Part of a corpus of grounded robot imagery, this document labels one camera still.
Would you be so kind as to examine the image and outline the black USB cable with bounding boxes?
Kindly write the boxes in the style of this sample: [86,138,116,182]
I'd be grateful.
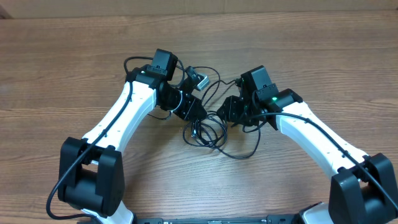
[182,113,228,149]

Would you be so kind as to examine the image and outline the black barrel plug cable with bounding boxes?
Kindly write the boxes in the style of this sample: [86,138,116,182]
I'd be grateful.
[186,65,243,125]

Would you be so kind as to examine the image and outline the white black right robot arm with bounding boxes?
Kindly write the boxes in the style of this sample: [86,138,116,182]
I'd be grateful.
[217,66,397,224]

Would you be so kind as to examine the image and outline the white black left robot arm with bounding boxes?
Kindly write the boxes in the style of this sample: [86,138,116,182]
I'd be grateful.
[46,49,210,223]

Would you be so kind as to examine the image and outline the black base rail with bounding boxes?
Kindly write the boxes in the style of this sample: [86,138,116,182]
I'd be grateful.
[127,214,305,224]

